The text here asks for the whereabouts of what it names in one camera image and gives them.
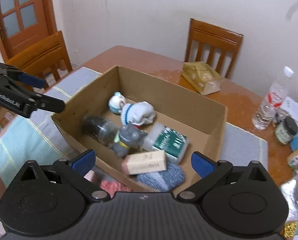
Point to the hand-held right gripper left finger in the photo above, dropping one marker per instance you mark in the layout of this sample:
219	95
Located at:
82	161

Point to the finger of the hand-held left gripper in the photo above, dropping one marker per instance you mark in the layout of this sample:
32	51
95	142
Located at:
31	81
53	105

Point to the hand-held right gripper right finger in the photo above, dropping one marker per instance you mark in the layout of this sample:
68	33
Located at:
201	162

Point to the blue knitted sock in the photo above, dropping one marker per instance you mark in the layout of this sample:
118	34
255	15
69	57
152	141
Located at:
169	177

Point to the green white packet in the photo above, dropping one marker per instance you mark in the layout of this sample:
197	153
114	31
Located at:
169	142

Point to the pink knitted sock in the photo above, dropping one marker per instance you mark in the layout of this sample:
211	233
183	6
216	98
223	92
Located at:
112	187

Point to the grey cat toy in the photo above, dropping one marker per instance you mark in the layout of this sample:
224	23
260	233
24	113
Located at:
129	137

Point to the brown cardboard box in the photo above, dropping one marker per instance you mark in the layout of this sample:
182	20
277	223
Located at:
189	110

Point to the long pink white box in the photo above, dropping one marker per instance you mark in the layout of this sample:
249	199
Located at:
146	163

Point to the white blue figurine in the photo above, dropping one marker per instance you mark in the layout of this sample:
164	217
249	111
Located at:
115	103

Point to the white sock with blue stripes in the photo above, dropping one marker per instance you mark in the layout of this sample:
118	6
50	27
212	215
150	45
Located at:
139	113

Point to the wooden chair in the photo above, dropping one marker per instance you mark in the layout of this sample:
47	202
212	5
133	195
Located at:
39	52
214	37

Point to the wooden door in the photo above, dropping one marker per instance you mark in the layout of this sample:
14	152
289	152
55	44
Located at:
21	37

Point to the blue checked table cloth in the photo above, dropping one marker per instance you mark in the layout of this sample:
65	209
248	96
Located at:
19	140

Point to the yellow tissue packet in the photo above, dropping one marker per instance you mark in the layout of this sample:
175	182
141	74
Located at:
199	76

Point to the glass jar with dark lid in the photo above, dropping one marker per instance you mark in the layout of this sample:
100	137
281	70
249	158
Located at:
285	132

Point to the clear plastic water bottle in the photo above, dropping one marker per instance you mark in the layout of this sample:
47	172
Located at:
271	100

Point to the small bottle with green lid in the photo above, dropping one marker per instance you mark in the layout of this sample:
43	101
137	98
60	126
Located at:
297	158

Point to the large clear jar black lid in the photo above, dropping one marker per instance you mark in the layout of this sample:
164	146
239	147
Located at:
296	197

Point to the white paper sheets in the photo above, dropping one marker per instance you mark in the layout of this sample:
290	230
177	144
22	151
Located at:
292	107

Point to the gold ornament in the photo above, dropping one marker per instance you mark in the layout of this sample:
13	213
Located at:
290	230

